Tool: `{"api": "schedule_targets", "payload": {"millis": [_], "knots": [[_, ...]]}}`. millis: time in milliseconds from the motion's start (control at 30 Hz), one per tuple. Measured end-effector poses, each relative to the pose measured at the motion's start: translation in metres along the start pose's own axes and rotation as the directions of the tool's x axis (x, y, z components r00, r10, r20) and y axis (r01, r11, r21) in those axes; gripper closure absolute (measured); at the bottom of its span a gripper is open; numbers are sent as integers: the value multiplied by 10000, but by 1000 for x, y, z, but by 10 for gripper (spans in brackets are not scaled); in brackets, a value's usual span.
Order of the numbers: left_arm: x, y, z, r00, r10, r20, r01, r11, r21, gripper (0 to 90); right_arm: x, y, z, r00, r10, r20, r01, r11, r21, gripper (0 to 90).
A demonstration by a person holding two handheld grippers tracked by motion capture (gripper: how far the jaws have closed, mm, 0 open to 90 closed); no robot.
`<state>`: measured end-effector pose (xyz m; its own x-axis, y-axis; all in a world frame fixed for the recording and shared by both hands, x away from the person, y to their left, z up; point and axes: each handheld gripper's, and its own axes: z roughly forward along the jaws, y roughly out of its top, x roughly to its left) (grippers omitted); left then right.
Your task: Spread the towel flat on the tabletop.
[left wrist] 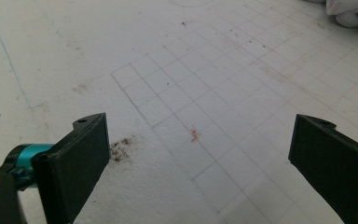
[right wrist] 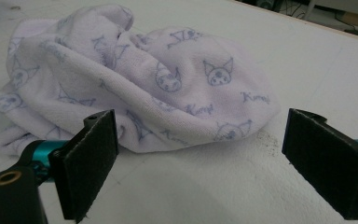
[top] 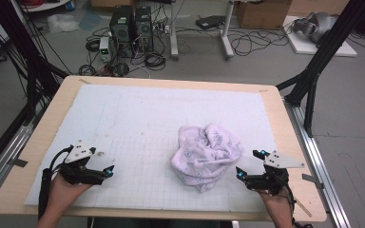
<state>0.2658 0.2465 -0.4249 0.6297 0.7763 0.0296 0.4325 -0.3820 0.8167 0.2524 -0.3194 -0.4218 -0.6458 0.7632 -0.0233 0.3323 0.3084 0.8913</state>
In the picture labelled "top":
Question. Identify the aluminium rail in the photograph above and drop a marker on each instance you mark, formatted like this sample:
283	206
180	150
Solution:
9	148
316	164

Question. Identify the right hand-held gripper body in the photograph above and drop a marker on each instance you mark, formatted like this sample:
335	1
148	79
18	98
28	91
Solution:
272	182

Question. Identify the white floor board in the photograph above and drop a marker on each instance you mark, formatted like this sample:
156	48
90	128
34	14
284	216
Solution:
304	46

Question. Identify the clear plastic bag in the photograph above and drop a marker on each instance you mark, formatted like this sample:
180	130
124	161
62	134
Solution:
61	22

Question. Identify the white power supply box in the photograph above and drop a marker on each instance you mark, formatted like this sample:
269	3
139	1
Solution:
104	47

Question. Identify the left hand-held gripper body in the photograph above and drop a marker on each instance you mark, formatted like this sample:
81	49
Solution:
76	175

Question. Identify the pale pink printed towel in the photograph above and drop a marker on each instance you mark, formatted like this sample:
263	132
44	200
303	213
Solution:
202	155

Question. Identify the grey helmet-shaped device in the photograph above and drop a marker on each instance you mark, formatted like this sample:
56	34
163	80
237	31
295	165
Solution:
320	23

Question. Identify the round black floor device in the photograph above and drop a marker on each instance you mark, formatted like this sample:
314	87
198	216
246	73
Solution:
120	69

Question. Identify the thin wooden stick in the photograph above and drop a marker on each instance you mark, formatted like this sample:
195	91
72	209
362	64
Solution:
301	205

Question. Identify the flat black device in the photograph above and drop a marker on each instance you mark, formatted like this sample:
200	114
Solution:
209	22

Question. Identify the large cardboard box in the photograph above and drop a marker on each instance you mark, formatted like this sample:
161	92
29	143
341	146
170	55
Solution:
263	14

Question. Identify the person's left hand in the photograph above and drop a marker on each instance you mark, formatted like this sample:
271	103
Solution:
61	196

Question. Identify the black tape strip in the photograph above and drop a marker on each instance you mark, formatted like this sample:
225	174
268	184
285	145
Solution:
19	162
312	179

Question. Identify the white grid mat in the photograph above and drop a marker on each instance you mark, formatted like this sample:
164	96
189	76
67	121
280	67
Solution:
139	110

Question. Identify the white desk leg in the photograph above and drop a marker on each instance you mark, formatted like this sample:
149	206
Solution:
226	31
173	31

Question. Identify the wide black computer tower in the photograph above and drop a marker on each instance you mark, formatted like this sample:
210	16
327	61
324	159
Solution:
122	28

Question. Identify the narrow black computer tower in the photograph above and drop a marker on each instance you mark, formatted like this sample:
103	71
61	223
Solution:
144	28

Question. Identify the person's right hand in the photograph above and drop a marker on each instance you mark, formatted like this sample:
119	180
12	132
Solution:
278	207

